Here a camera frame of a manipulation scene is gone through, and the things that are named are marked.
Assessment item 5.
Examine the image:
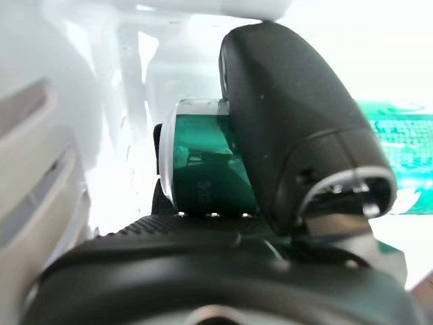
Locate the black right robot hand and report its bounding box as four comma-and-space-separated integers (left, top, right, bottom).
20, 22, 427, 325

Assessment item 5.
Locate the white plastic fridge drawer bin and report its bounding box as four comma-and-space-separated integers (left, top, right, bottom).
0, 0, 433, 305

